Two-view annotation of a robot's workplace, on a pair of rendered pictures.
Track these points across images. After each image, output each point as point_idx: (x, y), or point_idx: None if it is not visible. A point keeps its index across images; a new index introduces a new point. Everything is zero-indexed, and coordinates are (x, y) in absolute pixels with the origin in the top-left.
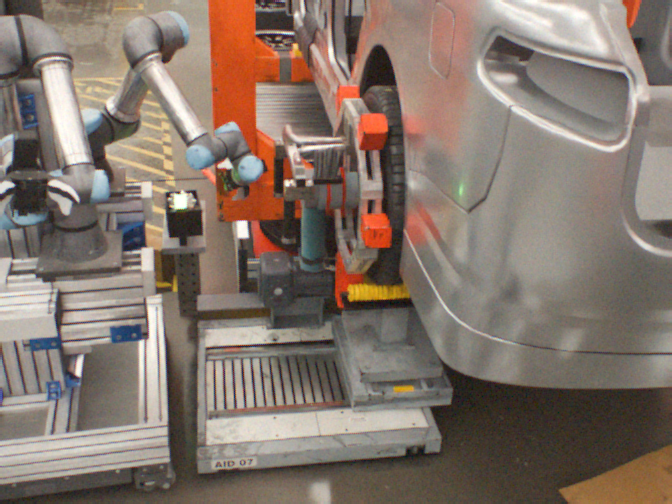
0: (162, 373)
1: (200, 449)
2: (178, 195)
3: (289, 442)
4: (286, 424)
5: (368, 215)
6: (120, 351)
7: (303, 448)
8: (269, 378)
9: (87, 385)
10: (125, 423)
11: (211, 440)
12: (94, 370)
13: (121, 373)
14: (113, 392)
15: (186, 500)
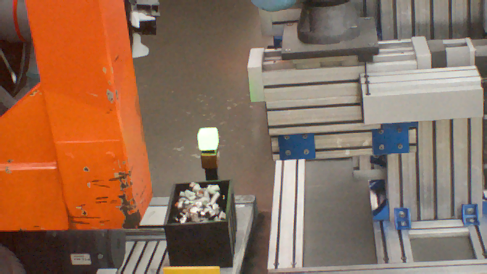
0: (277, 191)
1: (251, 200)
2: (209, 131)
3: (163, 201)
4: (157, 216)
5: None
6: (327, 225)
7: (152, 197)
8: (150, 267)
9: (362, 193)
10: (318, 164)
11: (238, 206)
12: (357, 206)
13: (325, 202)
14: (333, 186)
15: (272, 201)
